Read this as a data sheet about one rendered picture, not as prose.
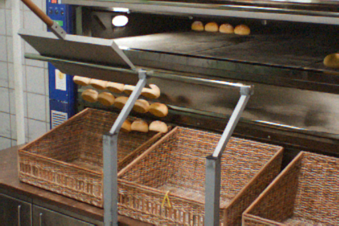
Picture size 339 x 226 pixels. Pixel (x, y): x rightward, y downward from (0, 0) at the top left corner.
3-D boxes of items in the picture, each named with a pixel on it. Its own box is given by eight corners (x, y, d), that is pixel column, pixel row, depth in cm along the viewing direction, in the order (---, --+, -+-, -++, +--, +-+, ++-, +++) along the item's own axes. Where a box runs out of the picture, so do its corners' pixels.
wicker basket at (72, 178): (88, 157, 343) (87, 106, 337) (172, 180, 309) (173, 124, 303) (15, 180, 305) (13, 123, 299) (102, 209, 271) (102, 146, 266)
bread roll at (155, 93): (160, 101, 291) (165, 91, 294) (153, 92, 287) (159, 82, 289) (143, 98, 297) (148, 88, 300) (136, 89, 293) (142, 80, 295)
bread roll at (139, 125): (151, 133, 308) (153, 122, 309) (142, 131, 303) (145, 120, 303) (135, 130, 314) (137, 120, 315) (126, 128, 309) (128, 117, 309)
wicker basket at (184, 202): (175, 180, 309) (176, 124, 302) (283, 208, 277) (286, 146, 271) (109, 212, 270) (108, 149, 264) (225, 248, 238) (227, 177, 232)
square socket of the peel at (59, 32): (51, 27, 264) (55, 20, 265) (45, 26, 266) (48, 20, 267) (64, 39, 271) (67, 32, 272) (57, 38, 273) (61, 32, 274)
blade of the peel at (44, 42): (110, 46, 256) (113, 40, 257) (16, 33, 287) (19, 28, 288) (152, 89, 284) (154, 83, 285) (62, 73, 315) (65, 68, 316)
